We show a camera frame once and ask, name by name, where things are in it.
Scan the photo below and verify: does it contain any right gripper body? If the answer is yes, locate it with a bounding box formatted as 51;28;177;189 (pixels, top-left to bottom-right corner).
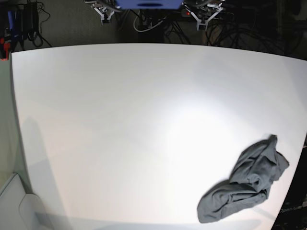
91;3;115;25

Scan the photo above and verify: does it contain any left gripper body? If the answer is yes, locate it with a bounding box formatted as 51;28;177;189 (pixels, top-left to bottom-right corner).
191;4;224;31

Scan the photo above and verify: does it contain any grey t-shirt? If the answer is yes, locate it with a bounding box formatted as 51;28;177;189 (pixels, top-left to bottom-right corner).
197;135;289;223

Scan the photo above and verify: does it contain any black power strip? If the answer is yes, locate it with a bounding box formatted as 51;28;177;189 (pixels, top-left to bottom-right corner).
180;8;234;21

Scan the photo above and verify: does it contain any blue box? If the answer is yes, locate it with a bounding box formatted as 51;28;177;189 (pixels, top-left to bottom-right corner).
116;0;183;10

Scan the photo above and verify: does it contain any black power adapter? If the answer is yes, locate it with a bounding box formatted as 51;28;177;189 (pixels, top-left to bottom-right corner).
22;2;39;41

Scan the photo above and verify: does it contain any blue tool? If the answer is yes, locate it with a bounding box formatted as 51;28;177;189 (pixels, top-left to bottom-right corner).
7;11;20;41

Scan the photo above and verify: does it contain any red clamp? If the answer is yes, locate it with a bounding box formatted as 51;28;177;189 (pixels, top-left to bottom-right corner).
0;38;11;61

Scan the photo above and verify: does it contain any white cable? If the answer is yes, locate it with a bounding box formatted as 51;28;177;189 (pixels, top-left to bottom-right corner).
133;14;165;33

